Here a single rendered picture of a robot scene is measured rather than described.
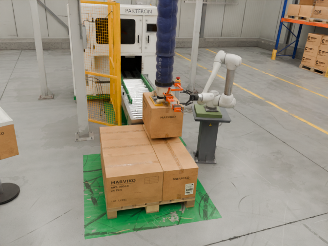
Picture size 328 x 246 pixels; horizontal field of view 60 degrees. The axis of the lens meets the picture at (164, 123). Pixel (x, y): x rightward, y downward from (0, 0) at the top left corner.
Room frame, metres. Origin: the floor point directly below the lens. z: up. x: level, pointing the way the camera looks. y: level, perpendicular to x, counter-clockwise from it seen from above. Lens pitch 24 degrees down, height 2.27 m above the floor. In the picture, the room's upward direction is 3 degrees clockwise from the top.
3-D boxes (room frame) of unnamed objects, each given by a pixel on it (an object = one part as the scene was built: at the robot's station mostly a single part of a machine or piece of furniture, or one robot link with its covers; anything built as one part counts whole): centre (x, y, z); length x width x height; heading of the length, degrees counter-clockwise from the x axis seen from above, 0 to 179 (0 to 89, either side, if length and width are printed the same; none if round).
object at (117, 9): (4.57, 1.10, 1.05); 0.87 x 0.10 x 2.10; 68
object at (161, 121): (3.47, 0.04, 0.82); 0.60 x 0.40 x 0.40; 15
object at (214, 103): (3.76, -0.66, 0.97); 0.18 x 0.16 x 0.22; 67
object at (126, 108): (4.84, 0.77, 0.50); 2.31 x 0.05 x 0.19; 16
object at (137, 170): (3.09, 0.24, 0.34); 1.20 x 1.00 x 0.40; 16
